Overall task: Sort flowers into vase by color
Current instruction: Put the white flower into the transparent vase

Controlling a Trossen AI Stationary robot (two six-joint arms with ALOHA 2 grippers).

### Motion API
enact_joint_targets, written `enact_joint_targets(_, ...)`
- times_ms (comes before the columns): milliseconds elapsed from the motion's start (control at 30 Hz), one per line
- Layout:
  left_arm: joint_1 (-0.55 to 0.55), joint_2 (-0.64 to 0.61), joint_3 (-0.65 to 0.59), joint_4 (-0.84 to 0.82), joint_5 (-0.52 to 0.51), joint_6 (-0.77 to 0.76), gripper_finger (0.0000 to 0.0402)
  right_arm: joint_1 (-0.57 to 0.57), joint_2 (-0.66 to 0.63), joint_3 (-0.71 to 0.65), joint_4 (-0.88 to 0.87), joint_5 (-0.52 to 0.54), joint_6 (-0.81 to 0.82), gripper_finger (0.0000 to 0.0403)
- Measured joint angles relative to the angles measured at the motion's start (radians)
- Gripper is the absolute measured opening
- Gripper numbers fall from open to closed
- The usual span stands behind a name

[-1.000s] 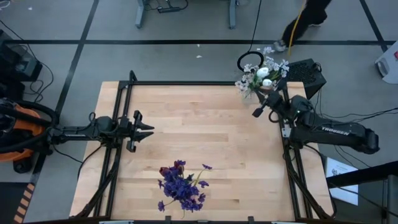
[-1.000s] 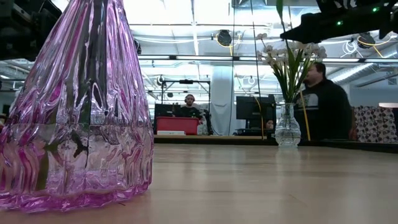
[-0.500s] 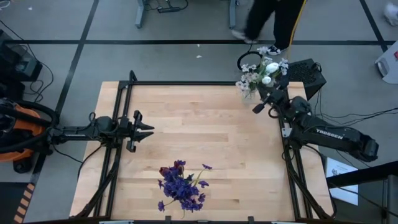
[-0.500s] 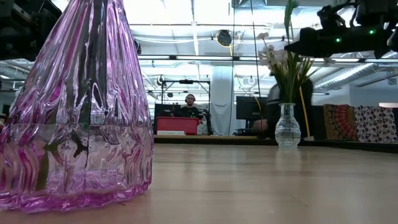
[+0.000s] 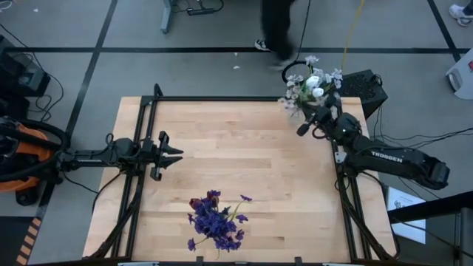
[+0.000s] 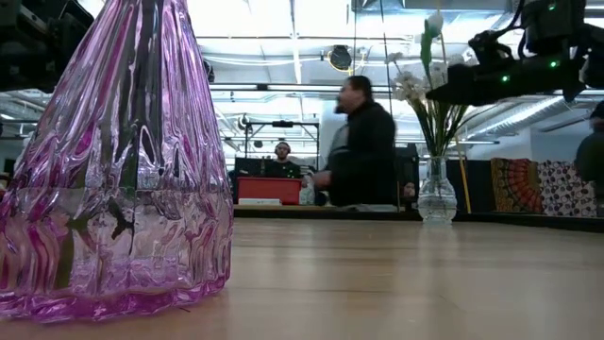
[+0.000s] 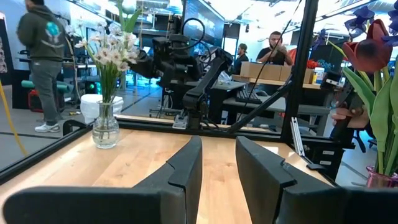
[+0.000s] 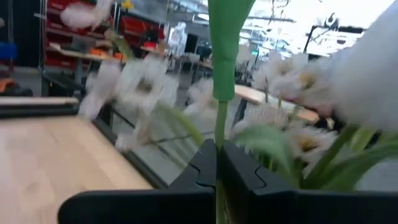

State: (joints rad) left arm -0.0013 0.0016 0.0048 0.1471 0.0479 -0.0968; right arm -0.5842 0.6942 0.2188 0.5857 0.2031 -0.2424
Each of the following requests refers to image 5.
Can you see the black bar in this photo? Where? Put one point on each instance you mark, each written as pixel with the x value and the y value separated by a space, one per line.
pixel 436 207

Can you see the white paper sheet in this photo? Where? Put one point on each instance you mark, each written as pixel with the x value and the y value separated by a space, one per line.
pixel 410 231

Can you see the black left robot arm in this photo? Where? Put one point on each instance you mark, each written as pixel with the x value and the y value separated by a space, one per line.
pixel 92 160

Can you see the black power strip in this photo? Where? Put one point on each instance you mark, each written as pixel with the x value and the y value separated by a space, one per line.
pixel 199 11

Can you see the black table frame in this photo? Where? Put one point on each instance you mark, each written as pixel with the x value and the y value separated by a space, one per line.
pixel 236 98

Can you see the person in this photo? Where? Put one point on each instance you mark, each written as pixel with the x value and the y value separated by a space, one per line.
pixel 275 26

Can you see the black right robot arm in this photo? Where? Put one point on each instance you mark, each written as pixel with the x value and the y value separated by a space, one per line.
pixel 399 160

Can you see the black equipment stack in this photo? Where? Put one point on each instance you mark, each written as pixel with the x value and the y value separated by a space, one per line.
pixel 22 77

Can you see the black perforated case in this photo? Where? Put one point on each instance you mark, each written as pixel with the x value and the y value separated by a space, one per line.
pixel 362 88

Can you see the grey desk leg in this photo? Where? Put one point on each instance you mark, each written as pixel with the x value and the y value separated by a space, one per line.
pixel 166 16

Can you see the clear glass vase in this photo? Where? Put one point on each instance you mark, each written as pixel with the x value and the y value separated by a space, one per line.
pixel 296 114

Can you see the white tulip with green leaves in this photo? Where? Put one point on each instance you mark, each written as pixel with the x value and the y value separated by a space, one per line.
pixel 318 92
pixel 313 81

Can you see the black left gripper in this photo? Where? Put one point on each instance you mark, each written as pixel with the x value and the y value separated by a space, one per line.
pixel 148 155

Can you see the orange black vacuum cleaner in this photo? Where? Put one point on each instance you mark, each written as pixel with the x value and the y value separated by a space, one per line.
pixel 26 147

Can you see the person's shoe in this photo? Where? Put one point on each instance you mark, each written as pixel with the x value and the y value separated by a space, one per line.
pixel 460 13

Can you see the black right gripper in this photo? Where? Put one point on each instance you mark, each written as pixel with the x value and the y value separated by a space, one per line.
pixel 343 127

